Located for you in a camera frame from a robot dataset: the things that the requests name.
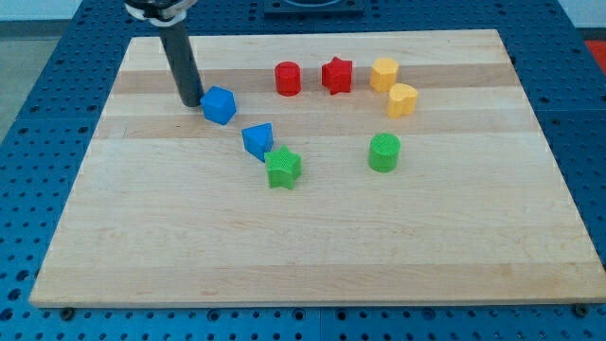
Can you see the yellow hexagon block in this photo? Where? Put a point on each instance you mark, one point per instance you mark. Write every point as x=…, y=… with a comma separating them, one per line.
x=384, y=74

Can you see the blue triangle block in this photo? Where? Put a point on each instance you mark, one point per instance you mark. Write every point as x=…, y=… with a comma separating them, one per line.
x=258, y=140

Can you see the green star block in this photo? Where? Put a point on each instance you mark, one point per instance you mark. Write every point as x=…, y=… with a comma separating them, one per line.
x=283, y=167

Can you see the green circle block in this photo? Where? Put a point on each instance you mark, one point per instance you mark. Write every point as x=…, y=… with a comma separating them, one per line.
x=384, y=151

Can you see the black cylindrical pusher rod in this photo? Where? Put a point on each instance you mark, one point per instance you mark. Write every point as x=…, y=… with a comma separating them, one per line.
x=182, y=63

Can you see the red star block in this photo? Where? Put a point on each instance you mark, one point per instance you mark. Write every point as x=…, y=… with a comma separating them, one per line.
x=337, y=75

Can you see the red cylinder block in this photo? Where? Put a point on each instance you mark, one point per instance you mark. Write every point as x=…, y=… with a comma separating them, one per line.
x=288, y=78

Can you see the wooden board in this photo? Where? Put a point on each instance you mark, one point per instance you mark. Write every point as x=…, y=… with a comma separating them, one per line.
x=169, y=210

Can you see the blue cube block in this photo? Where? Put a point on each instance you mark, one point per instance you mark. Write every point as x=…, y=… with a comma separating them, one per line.
x=218, y=105

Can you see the yellow heart block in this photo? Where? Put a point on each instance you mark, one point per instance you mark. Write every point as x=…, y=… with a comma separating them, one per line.
x=402, y=100

